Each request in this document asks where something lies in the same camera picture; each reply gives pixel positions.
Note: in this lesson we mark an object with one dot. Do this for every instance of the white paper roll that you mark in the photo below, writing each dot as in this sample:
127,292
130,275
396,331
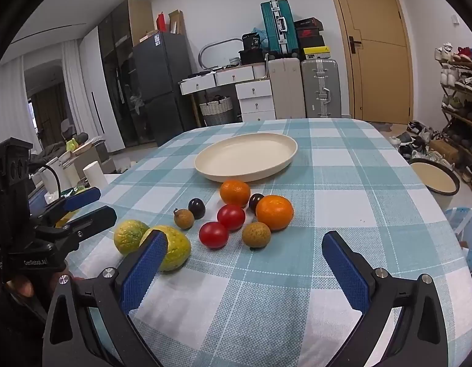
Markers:
95,174

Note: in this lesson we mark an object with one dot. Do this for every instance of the beige suitcase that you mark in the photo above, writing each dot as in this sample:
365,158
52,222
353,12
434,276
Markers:
284,88

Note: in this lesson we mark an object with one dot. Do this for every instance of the white drawer desk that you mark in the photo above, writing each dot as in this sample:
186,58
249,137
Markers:
255,95

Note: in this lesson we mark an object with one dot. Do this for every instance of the blue plastic bag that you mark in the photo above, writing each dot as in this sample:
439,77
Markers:
465,237

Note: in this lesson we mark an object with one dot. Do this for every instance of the white curtain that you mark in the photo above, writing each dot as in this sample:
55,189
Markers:
8,99

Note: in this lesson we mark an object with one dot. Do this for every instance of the teal suitcase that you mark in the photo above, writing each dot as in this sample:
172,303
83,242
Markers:
276,26

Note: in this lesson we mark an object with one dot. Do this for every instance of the grey floor mat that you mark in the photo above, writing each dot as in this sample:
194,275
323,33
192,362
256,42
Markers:
379,126

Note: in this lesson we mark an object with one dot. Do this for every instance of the woven basket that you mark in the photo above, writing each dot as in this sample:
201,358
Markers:
216,111

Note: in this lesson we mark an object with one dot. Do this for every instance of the small brown longan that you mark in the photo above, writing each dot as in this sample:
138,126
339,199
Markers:
184,219

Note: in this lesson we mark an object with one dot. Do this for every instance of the cream round plate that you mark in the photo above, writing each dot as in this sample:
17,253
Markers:
245,156

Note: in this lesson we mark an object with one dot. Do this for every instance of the dark glass cabinet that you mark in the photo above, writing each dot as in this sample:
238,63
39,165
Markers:
117,65

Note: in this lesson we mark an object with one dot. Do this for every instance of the shoe rack with shoes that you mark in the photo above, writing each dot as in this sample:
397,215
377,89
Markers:
461,95

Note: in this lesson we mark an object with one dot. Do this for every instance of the yellow green guava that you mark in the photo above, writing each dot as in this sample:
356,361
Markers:
178,250
129,237

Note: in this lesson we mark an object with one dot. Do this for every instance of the brown cardboard box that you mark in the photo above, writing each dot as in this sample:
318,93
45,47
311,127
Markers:
444,151

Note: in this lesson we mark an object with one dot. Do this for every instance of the teal checked tablecloth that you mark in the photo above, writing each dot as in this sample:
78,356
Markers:
335,198

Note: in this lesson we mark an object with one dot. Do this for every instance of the cream basin black rim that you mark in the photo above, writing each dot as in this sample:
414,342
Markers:
435,179

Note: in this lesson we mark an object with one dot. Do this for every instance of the dark grey fridge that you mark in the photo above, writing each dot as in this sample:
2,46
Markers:
163,84

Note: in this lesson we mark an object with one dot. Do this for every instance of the black storage bin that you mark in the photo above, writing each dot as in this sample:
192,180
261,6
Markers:
253,57

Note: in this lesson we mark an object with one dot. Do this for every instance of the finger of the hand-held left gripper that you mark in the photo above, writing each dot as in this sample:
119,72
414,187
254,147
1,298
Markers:
98,216
83,195

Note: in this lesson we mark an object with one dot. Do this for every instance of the red black shoe box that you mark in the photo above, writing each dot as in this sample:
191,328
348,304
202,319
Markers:
309,33

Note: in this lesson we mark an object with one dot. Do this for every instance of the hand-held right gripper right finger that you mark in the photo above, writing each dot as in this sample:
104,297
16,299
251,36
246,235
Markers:
347,271

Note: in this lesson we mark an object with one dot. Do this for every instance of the large brown longan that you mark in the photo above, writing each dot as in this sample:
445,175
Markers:
256,236

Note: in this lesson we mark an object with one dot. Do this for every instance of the oval mirror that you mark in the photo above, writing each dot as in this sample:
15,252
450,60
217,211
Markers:
220,51

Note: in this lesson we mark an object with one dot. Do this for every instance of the wooden door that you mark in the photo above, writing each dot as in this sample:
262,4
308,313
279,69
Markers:
377,65

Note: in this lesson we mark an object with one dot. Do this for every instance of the person's left hand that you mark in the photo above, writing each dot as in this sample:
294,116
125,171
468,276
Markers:
25,286

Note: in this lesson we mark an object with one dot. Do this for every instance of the black printed box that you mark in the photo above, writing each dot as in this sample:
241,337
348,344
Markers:
252,41

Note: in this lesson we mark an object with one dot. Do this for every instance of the small orange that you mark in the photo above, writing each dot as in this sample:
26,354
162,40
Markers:
235,193

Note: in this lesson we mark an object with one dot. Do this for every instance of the dark purple plum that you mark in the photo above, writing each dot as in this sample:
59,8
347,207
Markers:
197,208
254,200

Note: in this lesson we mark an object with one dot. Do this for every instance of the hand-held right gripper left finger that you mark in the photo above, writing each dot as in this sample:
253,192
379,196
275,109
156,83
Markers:
144,271

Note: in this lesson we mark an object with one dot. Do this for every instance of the pile of shoes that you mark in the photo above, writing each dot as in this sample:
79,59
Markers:
416,141

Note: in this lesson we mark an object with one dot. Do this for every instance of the yellow black box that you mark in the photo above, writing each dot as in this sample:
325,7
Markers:
315,52

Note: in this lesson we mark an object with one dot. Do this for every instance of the white cabinet door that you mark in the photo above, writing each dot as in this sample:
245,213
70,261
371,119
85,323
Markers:
92,95

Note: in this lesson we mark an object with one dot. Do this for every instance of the red tomato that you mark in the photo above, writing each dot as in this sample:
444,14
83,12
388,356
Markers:
231,217
213,235

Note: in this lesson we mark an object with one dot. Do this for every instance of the large orange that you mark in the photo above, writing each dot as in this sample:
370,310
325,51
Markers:
274,213

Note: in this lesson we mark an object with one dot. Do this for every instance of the silver suitcase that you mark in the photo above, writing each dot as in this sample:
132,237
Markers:
320,84

